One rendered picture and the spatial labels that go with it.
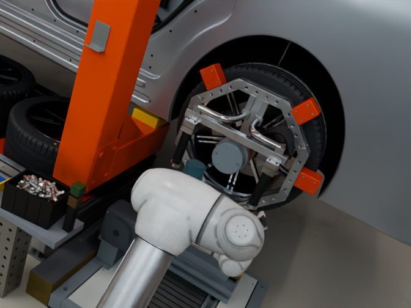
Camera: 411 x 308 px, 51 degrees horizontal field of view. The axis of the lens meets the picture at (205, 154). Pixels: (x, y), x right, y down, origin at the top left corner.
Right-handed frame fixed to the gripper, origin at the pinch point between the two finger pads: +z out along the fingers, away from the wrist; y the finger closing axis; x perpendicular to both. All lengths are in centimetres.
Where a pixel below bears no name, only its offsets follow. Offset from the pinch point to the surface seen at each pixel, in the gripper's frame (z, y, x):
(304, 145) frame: 4.4, 26.4, 23.2
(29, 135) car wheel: -12, -88, 68
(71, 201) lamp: -48, -45, 39
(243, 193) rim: 13.0, -9.3, 8.3
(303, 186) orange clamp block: 4.4, 20.3, 7.3
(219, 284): 10, -37, -32
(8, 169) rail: -24, -96, 57
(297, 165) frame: 4.4, 21.1, 16.0
